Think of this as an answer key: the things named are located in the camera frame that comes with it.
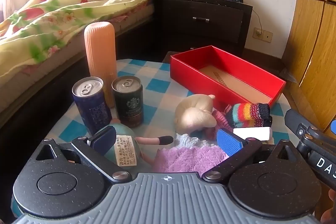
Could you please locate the pig plush doll teal shirt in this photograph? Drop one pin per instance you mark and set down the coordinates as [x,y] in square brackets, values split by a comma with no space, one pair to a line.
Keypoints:
[123,140]

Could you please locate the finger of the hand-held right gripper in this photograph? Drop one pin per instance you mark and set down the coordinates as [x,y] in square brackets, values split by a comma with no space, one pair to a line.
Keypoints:
[296,120]

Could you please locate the pink knitted sock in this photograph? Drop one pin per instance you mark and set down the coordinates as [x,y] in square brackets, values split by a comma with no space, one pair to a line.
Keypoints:
[220,121]

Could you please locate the light blue knitted cloth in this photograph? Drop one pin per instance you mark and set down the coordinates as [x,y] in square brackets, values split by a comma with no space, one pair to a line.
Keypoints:
[194,141]

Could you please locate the wall power socket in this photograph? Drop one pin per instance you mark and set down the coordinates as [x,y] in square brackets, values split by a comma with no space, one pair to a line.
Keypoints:
[265,35]

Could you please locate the white sponge block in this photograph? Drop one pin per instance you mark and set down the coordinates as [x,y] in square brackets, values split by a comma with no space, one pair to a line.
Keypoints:
[252,133]

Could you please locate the blue drink can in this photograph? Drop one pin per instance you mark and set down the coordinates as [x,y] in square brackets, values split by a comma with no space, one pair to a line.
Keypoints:
[92,108]

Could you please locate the brown cardboard box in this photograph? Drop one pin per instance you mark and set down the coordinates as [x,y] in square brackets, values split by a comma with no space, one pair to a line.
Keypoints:
[168,57]

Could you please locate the mattress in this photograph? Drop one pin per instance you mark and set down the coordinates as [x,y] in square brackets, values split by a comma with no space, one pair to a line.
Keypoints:
[39,77]

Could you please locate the dark green coffee can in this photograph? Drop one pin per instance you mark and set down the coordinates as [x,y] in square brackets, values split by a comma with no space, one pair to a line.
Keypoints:
[128,106]

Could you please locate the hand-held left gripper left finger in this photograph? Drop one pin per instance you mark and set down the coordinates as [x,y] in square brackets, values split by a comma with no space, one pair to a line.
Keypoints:
[103,138]

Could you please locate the red cardboard box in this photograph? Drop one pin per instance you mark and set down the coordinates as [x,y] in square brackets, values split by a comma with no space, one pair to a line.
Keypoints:
[236,82]

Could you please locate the dark wooden nightstand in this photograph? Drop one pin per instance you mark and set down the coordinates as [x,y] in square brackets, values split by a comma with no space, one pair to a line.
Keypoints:
[218,29]

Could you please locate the orange ribbed tube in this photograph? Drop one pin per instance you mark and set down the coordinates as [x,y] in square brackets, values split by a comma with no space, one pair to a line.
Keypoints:
[101,56]

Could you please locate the blue white checkered tablecloth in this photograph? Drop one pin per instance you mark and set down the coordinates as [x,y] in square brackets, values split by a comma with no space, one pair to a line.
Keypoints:
[157,98]

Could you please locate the wooden wardrobe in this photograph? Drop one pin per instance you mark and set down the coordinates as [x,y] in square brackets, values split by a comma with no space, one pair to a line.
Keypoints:
[309,29]

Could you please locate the rainbow striped sock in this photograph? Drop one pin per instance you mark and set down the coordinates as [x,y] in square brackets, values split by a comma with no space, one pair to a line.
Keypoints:
[246,113]

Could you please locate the purple fluffy towel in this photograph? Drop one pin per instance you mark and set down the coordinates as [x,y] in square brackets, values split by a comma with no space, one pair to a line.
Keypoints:
[189,159]

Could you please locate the beige plush toy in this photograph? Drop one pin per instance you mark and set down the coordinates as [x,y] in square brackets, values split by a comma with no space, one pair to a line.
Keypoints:
[194,113]

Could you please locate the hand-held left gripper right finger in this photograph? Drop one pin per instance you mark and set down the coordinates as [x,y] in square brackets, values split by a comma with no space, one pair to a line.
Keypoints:
[228,142]

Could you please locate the floral quilt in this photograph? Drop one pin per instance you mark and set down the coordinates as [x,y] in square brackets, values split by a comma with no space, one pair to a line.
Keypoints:
[52,16]

